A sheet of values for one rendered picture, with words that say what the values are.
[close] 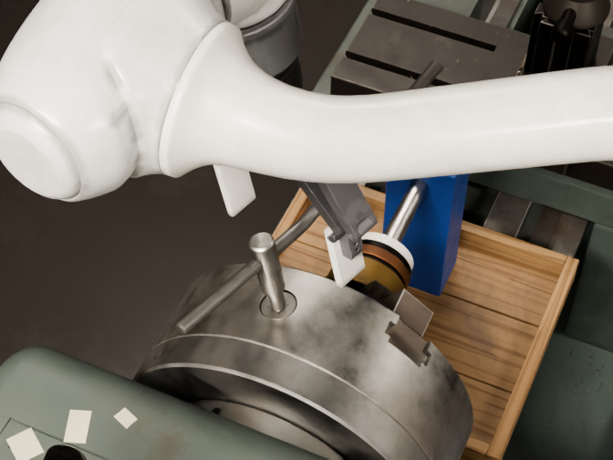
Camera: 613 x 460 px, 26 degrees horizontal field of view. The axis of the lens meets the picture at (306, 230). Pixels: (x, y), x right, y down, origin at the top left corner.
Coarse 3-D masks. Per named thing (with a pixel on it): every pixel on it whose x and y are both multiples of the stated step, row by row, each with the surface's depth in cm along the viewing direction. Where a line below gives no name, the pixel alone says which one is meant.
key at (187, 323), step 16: (432, 64) 119; (416, 80) 119; (432, 80) 119; (304, 224) 115; (288, 240) 114; (240, 272) 112; (256, 272) 113; (224, 288) 112; (208, 304) 111; (192, 320) 110
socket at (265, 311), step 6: (288, 294) 119; (264, 300) 119; (288, 300) 119; (294, 300) 119; (264, 306) 119; (288, 306) 118; (294, 306) 118; (264, 312) 118; (270, 312) 118; (282, 312) 118; (288, 312) 118; (270, 318) 118; (276, 318) 118; (282, 318) 118
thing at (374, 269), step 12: (372, 240) 138; (372, 252) 137; (384, 252) 137; (396, 252) 138; (372, 264) 135; (384, 264) 137; (396, 264) 137; (408, 264) 138; (360, 276) 134; (372, 276) 135; (384, 276) 135; (396, 276) 136; (408, 276) 138; (396, 288) 136
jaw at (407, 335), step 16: (368, 288) 132; (384, 288) 128; (384, 304) 125; (400, 304) 123; (416, 304) 124; (400, 320) 122; (416, 320) 123; (400, 336) 120; (416, 336) 121; (416, 352) 120
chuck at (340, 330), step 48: (192, 288) 128; (240, 288) 121; (288, 288) 120; (336, 288) 119; (240, 336) 117; (288, 336) 116; (336, 336) 117; (384, 336) 118; (384, 384) 116; (432, 384) 120; (432, 432) 119
